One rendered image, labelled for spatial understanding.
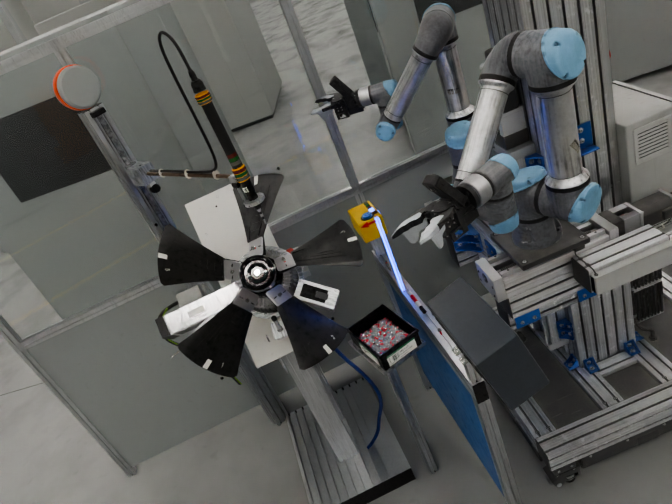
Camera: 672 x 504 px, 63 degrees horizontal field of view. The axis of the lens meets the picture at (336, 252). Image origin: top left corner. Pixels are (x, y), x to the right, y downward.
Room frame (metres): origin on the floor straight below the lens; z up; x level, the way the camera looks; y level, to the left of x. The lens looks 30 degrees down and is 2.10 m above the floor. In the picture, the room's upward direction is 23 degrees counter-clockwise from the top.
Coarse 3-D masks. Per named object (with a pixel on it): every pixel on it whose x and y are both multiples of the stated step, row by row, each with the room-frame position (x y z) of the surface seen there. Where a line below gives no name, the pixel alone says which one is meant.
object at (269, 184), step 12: (252, 180) 1.84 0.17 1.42; (264, 180) 1.81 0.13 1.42; (276, 180) 1.77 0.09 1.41; (264, 192) 1.77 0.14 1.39; (276, 192) 1.74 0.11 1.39; (240, 204) 1.84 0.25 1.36; (264, 204) 1.74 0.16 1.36; (252, 216) 1.76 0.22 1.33; (264, 216) 1.71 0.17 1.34; (252, 228) 1.73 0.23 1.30; (264, 228) 1.68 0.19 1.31; (252, 240) 1.71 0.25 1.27
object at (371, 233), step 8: (352, 208) 2.02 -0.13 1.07; (360, 208) 1.99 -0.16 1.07; (352, 216) 1.96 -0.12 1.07; (360, 216) 1.93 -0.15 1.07; (376, 216) 1.88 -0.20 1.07; (360, 224) 1.87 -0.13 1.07; (376, 224) 1.87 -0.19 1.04; (384, 224) 1.88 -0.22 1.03; (360, 232) 1.89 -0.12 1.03; (368, 232) 1.87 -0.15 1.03; (376, 232) 1.87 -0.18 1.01; (384, 232) 1.87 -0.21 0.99; (368, 240) 1.87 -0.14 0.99
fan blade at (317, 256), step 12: (336, 228) 1.71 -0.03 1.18; (348, 228) 1.69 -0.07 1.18; (312, 240) 1.70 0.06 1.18; (324, 240) 1.67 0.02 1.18; (336, 240) 1.65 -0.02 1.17; (300, 252) 1.65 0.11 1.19; (312, 252) 1.62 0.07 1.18; (324, 252) 1.60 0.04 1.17; (336, 252) 1.59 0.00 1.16; (348, 252) 1.58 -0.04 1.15; (360, 252) 1.57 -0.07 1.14; (300, 264) 1.58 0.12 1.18; (312, 264) 1.57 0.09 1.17; (324, 264) 1.56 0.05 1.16; (336, 264) 1.55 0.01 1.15; (348, 264) 1.54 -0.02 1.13; (360, 264) 1.53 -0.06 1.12
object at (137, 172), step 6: (132, 162) 2.15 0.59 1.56; (138, 162) 2.15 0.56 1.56; (144, 162) 2.11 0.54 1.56; (150, 162) 2.10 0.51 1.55; (126, 168) 2.14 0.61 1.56; (132, 168) 2.10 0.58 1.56; (138, 168) 2.07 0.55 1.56; (144, 168) 2.08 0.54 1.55; (150, 168) 2.09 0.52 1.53; (132, 174) 2.09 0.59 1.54; (138, 174) 2.06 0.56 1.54; (144, 174) 2.07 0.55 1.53; (132, 180) 2.11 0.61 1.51; (138, 180) 2.08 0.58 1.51; (144, 180) 2.06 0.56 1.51; (150, 180) 2.07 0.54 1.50
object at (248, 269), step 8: (256, 256) 1.60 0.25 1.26; (264, 256) 1.60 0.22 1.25; (248, 264) 1.60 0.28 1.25; (256, 264) 1.59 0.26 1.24; (264, 264) 1.59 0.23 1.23; (272, 264) 1.58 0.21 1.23; (240, 272) 1.58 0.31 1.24; (248, 272) 1.58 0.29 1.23; (264, 272) 1.57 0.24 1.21; (272, 272) 1.56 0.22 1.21; (248, 280) 1.57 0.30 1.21; (256, 280) 1.56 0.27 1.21; (264, 280) 1.56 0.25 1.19; (272, 280) 1.55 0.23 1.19; (280, 280) 1.63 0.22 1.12; (248, 288) 1.55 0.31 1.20; (256, 288) 1.54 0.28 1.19; (264, 288) 1.54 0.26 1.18; (264, 296) 1.61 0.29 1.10
